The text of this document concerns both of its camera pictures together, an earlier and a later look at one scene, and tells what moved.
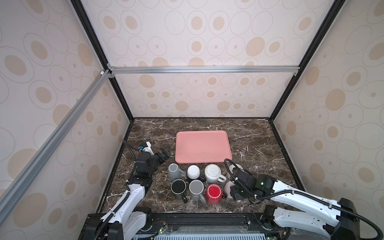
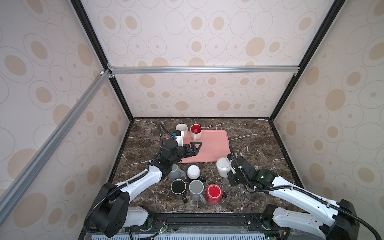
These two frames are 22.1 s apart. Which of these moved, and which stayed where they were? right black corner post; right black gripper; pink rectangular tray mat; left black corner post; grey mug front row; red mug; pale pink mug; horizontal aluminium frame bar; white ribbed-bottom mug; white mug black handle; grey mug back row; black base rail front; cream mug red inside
Moved: white ribbed-bottom mug; cream mug red inside; right black gripper; pale pink mug
Stayed: red mug; left black corner post; white mug black handle; grey mug front row; pink rectangular tray mat; right black corner post; horizontal aluminium frame bar; grey mug back row; black base rail front
